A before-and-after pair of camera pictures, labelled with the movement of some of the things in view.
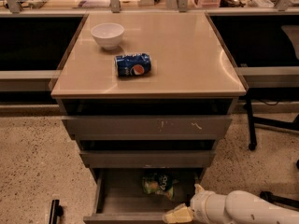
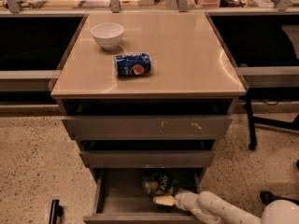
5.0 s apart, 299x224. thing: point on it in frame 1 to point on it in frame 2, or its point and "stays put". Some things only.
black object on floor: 56,212 stays put
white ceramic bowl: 107,35 stays put
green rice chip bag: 159,183 stays put
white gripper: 199,203 to 181,199
